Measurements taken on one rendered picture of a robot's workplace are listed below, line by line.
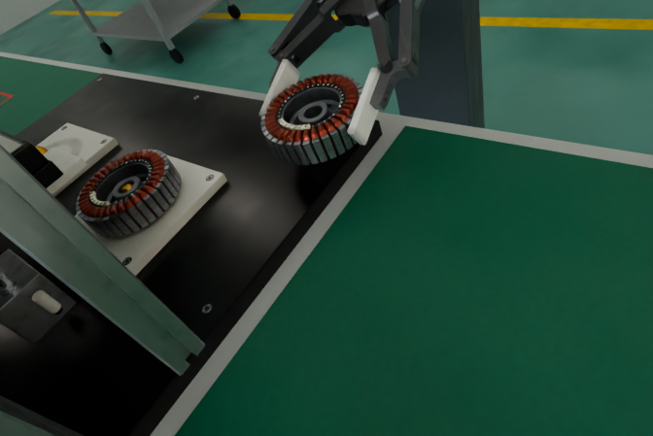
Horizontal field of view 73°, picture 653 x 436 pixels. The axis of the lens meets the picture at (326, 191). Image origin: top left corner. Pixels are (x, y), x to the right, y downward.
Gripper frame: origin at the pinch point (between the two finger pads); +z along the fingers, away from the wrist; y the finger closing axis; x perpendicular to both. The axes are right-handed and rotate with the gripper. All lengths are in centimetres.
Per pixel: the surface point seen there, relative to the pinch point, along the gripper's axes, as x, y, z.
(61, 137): 1.1, 45.3, 11.7
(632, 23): -151, -10, -115
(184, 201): 2.1, 11.1, 13.6
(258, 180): -1.9, 5.6, 8.3
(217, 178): 0.2, 9.8, 9.8
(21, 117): -3, 73, 10
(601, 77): -133, -8, -81
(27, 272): 12.5, 14.8, 25.0
